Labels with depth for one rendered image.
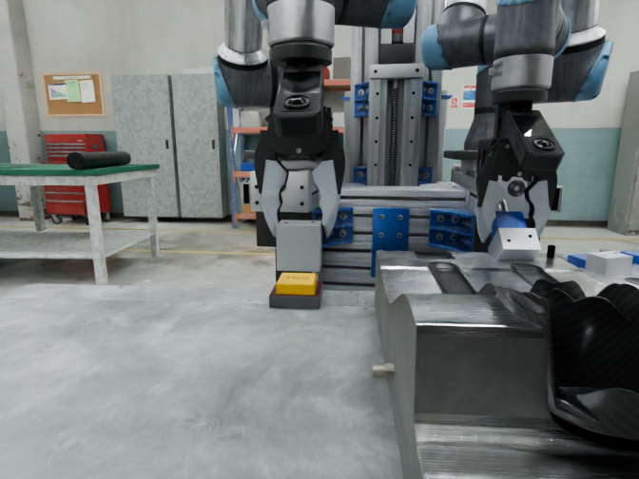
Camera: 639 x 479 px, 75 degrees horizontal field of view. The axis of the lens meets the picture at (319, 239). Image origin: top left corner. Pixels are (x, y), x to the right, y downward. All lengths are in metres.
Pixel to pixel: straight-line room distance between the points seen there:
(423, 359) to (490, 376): 0.04
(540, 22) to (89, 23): 6.81
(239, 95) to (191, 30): 5.47
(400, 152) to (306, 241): 0.74
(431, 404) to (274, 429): 0.16
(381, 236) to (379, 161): 0.23
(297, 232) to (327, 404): 0.18
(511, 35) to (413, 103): 0.53
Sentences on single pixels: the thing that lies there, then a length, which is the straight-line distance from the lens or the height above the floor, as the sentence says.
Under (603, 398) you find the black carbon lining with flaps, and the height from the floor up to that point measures 0.90.
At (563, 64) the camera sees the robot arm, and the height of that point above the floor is 1.21.
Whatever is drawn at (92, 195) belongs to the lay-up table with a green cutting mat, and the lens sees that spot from 3.42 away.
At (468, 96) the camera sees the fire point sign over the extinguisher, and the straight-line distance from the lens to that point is 6.06.
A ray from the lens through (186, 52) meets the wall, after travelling 6.49.
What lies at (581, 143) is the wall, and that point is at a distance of 6.50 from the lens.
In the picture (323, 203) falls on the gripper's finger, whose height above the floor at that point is 0.98.
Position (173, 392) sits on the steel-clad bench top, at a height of 0.80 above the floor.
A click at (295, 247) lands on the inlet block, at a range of 0.48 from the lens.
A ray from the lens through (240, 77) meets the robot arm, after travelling 1.04.
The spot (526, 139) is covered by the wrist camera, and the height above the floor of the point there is 1.05.
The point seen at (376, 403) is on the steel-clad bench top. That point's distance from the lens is 0.44.
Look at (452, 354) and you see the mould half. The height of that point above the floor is 0.91.
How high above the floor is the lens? 1.04
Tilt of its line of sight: 12 degrees down
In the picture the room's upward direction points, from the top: straight up
